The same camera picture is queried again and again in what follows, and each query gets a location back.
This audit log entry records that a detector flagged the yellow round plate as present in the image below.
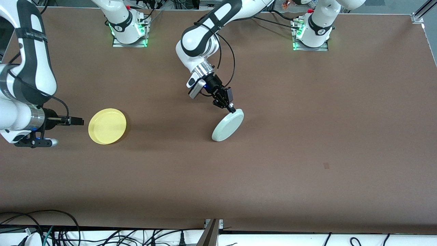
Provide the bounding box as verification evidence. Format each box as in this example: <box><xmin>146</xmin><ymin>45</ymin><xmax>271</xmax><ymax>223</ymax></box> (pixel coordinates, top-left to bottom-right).
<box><xmin>88</xmin><ymin>108</ymin><xmax>127</xmax><ymax>145</ymax></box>

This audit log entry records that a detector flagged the large looped black cable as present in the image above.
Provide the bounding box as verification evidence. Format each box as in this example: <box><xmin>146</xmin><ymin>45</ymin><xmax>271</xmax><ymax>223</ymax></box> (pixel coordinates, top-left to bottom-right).
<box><xmin>0</xmin><ymin>209</ymin><xmax>81</xmax><ymax>246</ymax></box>

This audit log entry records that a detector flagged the white lower shelf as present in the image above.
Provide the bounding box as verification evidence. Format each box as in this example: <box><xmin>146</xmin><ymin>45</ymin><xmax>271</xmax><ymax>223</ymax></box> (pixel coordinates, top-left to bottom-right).
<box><xmin>0</xmin><ymin>228</ymin><xmax>437</xmax><ymax>246</ymax></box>

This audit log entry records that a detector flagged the short black table cable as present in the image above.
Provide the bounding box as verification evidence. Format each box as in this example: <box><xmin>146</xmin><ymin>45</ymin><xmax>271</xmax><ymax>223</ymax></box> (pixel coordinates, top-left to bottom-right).
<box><xmin>271</xmin><ymin>10</ymin><xmax>301</xmax><ymax>22</ymax></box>

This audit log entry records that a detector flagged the pale green round plate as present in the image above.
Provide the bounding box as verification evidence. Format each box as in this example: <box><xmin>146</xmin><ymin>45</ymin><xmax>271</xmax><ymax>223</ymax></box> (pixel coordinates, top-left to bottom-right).
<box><xmin>211</xmin><ymin>109</ymin><xmax>245</xmax><ymax>142</ymax></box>

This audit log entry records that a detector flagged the long black table cable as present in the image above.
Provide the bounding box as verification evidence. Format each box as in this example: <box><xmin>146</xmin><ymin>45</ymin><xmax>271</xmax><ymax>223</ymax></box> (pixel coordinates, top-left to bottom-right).
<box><xmin>253</xmin><ymin>15</ymin><xmax>301</xmax><ymax>30</ymax></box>

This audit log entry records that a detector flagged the metal table edge bracket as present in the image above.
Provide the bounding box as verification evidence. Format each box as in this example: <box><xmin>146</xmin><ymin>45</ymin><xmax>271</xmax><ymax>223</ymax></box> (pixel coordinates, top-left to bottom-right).
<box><xmin>196</xmin><ymin>219</ymin><xmax>224</xmax><ymax>246</ymax></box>

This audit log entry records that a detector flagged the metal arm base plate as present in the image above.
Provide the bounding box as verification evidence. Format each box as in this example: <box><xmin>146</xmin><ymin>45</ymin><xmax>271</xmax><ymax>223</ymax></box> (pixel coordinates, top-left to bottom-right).
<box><xmin>113</xmin><ymin>19</ymin><xmax>151</xmax><ymax>48</ymax></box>
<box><xmin>292</xmin><ymin>19</ymin><xmax>329</xmax><ymax>52</ymax></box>

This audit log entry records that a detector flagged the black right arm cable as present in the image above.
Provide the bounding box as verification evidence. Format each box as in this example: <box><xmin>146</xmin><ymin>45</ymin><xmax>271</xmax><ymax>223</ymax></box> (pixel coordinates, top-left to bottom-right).
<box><xmin>6</xmin><ymin>63</ymin><xmax>71</xmax><ymax>119</ymax></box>

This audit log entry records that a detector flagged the green cable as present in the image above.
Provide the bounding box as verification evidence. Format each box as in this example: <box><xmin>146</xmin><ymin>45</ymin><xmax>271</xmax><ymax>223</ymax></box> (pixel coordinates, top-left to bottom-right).
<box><xmin>43</xmin><ymin>225</ymin><xmax>54</xmax><ymax>246</ymax></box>

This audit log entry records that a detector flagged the aluminium frame profile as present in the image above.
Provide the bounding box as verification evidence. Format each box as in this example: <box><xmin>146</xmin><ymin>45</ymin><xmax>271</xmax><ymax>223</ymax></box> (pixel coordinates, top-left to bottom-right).
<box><xmin>200</xmin><ymin>0</ymin><xmax>226</xmax><ymax>11</ymax></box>

